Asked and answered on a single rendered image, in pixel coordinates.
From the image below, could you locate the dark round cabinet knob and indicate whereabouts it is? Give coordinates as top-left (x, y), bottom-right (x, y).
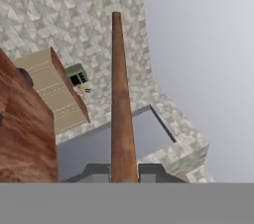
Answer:
top-left (17, 67), bottom-right (35, 87)

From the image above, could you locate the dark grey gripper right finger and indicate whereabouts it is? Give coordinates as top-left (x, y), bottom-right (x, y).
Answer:
top-left (137, 163), bottom-right (187, 183)

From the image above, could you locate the brown wooden cabinet door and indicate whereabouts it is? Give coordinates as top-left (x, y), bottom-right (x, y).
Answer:
top-left (110, 11), bottom-right (140, 183)

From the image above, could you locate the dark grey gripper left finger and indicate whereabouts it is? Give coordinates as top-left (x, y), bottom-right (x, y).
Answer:
top-left (62, 163), bottom-right (112, 183)

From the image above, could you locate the beige cabinet with wooden side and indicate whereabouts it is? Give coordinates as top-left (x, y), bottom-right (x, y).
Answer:
top-left (13, 46), bottom-right (91, 136)

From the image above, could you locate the small pale object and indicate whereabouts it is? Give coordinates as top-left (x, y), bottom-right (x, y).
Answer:
top-left (78, 85), bottom-right (92, 96)

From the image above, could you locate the green small appliance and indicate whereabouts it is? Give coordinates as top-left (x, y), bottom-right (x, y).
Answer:
top-left (64, 62), bottom-right (89, 87)

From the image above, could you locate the brown wooden cabinet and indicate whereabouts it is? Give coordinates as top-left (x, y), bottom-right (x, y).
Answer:
top-left (0, 47), bottom-right (60, 183)

